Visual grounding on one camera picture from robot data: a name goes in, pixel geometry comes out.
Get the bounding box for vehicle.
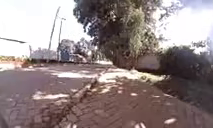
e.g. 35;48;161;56
69;53;88;64

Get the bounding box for distant trees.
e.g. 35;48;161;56
58;37;95;61

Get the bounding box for stone kerb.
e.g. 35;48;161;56
48;66;112;128

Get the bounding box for large tree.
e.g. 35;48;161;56
73;0;182;69

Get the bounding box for brick paved path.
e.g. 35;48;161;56
58;68;213;128

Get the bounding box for street lamp pole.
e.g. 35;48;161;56
56;16;67;62

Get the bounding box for leaning pole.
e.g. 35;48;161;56
46;6;61;63

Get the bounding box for robot's own part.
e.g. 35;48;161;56
64;122;78;128
133;122;147;128

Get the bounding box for grey paved road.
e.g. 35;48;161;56
0;63;110;128

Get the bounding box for dark hedge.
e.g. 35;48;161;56
158;39;213;84

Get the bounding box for pale wall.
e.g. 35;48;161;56
136;55;161;72

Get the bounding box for low brick wall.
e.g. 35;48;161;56
0;55;32;69

